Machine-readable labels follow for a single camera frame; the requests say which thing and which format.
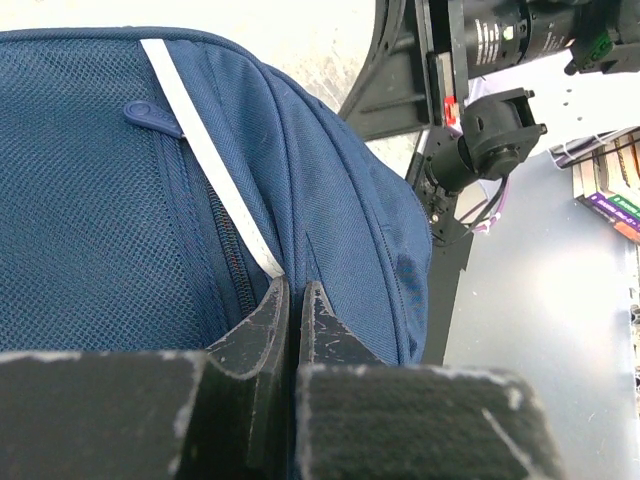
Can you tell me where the stack of books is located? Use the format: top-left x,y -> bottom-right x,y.
549,127 -> 639,244

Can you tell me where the navy blue student backpack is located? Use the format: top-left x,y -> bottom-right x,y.
1,28 -> 432,365

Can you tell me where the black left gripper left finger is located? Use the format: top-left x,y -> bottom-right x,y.
176,277 -> 290,479

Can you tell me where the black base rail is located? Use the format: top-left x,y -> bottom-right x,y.
402,89 -> 549,366

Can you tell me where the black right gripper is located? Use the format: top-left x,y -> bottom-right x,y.
339,0 -> 470,141

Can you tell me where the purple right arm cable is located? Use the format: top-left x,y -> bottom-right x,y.
459,174 -> 513,236

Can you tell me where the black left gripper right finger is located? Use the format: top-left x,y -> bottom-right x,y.
296,281 -> 565,479

